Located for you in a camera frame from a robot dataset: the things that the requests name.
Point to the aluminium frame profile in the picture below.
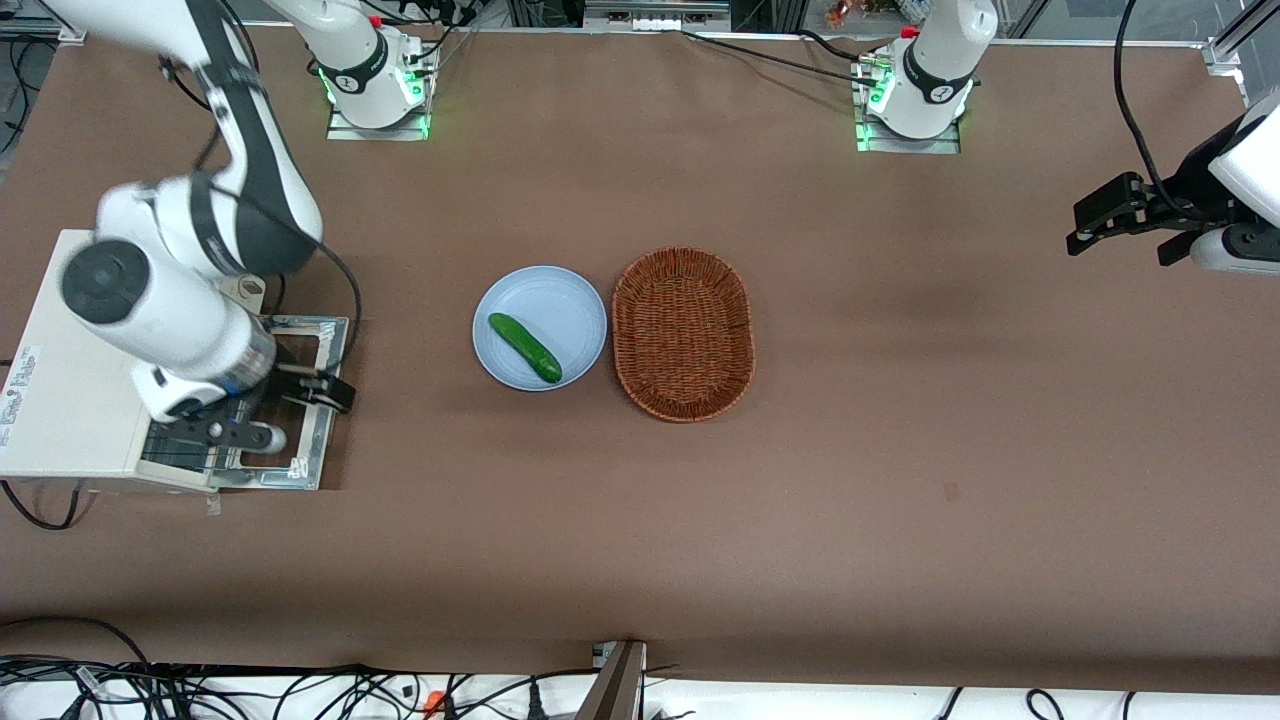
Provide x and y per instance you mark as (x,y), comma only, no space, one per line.
(1225,55)

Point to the grey power strip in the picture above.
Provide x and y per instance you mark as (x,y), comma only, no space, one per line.
(655,18)

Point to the printed oven label sticker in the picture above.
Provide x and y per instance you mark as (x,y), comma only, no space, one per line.
(18,395)

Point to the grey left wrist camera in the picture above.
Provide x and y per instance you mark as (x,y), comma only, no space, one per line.
(1235,250)

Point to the light blue plate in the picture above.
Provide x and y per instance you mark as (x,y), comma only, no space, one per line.
(560,310)

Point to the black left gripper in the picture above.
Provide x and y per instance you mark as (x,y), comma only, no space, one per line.
(1187,180)

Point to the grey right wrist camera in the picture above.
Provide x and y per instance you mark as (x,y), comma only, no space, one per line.
(265,437)

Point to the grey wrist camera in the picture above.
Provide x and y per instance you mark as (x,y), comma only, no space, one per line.
(1235,250)
(265,437)

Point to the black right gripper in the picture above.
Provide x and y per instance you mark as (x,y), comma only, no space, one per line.
(287,361)

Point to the brown wicker basket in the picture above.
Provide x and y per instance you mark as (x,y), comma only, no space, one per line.
(680,335)

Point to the white toaster oven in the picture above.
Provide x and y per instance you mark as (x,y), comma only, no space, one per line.
(60,400)

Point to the green cucumber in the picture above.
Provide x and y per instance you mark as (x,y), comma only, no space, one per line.
(525,347)

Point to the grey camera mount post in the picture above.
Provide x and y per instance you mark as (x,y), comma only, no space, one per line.
(615,685)

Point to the round white oven knob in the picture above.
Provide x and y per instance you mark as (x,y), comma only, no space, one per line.
(252,288)

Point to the clear tape piece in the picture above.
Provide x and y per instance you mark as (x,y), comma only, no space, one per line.
(213,505)

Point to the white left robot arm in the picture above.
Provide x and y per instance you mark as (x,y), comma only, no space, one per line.
(935,60)

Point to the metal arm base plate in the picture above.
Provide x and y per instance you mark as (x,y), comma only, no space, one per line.
(345,133)
(940,146)

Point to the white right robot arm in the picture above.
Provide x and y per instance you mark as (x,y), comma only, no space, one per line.
(170,310)

